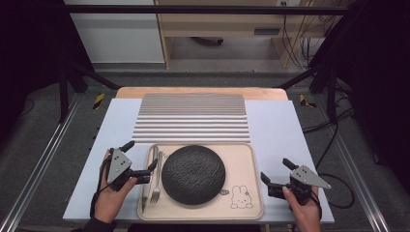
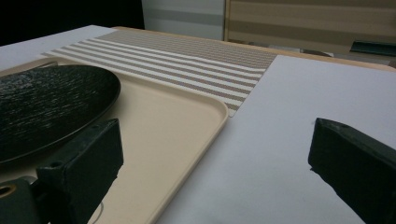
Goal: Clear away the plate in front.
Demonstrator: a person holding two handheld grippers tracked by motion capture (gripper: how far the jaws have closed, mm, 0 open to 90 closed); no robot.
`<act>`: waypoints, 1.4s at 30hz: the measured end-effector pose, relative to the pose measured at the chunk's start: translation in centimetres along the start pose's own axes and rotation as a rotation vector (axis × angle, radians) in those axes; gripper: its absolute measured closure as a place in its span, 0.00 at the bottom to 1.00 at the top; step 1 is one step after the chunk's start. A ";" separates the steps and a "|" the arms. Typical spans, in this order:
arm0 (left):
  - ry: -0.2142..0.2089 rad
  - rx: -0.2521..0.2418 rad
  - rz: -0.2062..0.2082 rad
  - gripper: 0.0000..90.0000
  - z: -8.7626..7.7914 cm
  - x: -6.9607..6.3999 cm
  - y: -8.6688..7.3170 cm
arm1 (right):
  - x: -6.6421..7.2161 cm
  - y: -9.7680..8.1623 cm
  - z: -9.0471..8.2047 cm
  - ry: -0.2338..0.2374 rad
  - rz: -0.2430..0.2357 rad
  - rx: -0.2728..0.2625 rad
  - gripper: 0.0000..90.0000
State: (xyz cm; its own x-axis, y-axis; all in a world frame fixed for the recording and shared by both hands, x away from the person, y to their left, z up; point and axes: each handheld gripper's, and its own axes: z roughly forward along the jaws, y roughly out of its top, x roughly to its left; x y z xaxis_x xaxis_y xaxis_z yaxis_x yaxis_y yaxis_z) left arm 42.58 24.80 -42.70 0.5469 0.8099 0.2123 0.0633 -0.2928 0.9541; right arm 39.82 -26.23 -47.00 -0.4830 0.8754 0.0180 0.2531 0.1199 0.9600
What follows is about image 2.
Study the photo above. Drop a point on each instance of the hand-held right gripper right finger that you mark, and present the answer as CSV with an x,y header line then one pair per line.
x,y
358,165

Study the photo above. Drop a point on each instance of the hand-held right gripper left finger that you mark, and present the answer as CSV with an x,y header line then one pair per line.
x,y
84,165

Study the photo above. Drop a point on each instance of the black textured plate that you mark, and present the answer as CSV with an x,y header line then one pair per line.
x,y
49,105

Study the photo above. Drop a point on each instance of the beige tray with rabbit print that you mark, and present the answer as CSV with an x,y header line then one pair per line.
x,y
165,130

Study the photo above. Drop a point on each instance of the white table board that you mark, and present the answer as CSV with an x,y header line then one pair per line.
x,y
295,99

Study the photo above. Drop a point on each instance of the grey striped placemat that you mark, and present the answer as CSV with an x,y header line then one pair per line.
x,y
186,62

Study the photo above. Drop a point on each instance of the light wooden desk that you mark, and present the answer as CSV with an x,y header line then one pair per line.
x,y
311,21

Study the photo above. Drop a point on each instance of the black curtain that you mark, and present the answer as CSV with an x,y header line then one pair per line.
x,y
62,15

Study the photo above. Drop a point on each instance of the white cabinet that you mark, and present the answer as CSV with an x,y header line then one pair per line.
x,y
183,15

